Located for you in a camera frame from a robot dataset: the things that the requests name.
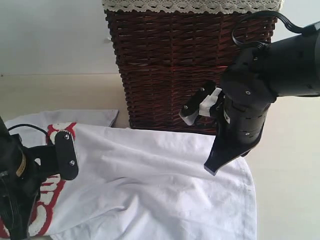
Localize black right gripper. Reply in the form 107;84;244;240
204;48;276;176

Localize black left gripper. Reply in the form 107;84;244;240
0;120;54;240

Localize white t-shirt with red lettering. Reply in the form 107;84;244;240
5;110;257;240

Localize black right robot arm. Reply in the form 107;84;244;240
204;23;320;175

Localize dark brown wicker basket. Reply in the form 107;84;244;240
104;9;278;136

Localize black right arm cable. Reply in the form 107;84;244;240
231;10;318;50

